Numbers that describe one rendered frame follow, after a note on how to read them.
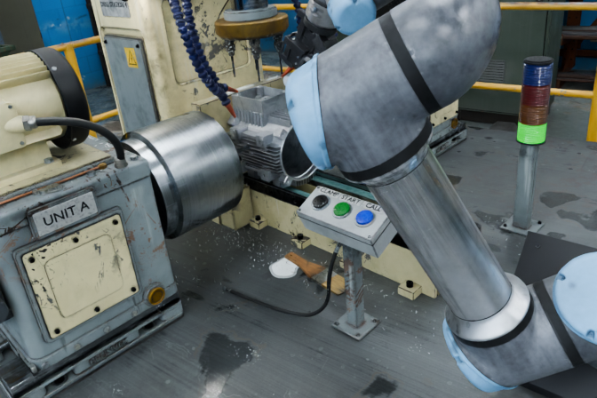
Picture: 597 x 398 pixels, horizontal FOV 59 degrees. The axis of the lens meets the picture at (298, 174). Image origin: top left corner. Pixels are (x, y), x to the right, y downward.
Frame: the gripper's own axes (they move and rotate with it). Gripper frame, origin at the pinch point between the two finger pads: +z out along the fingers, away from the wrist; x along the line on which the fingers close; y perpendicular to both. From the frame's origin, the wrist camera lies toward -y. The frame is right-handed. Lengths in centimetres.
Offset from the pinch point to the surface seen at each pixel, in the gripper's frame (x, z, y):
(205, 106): 7.2, 15.8, 21.9
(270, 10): -6.9, -9.0, 21.8
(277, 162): 2.8, 16.5, -1.4
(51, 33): -155, 315, 462
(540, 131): -34, -11, -39
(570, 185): -65, 12, -51
